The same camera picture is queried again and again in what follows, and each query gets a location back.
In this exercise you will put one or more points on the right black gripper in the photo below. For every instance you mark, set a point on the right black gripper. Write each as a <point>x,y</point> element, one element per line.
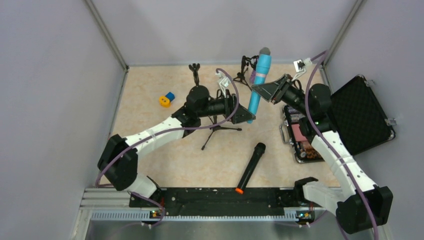
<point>281,89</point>

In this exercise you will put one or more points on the blue plastic tube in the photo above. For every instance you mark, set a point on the blue plastic tube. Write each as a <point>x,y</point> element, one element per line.
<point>254,101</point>

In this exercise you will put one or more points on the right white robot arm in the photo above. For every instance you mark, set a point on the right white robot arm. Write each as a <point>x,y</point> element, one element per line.
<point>361,204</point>

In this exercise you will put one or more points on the yellow traffic light brick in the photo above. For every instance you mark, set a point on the yellow traffic light brick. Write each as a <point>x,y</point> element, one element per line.
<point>165,101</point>

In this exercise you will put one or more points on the tripod stand with clip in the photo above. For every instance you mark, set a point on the tripod stand with clip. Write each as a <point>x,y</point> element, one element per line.
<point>214,120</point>

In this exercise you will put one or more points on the pink block in case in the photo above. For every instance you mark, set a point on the pink block in case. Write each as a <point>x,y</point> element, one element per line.
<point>298,136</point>

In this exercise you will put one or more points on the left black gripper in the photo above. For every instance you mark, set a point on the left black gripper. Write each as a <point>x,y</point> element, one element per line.
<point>234,108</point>

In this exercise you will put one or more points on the blue toy brick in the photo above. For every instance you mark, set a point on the blue toy brick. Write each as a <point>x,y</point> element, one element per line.
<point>170,96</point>

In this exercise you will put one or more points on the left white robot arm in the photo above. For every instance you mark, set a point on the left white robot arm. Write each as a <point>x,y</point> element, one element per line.
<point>119,159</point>

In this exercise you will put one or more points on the black microphone orange end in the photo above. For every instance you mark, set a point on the black microphone orange end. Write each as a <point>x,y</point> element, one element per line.
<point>257,154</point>

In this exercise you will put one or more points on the poker chip stacks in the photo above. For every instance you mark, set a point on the poker chip stacks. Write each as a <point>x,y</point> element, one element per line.
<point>304,152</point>

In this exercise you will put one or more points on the round base clamp stand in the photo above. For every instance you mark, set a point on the round base clamp stand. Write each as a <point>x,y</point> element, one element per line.
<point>194,67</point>

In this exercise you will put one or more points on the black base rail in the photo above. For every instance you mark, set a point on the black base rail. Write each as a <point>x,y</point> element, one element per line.
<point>275,203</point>

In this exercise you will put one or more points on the open black carrying case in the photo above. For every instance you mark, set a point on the open black carrying case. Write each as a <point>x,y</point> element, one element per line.
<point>361,122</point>

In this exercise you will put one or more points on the tripod stand with shock mount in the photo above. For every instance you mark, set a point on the tripod stand with shock mount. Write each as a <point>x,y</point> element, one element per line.
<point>246,64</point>

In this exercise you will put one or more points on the purple glitter microphone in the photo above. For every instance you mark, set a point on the purple glitter microphone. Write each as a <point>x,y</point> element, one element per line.
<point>263,66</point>

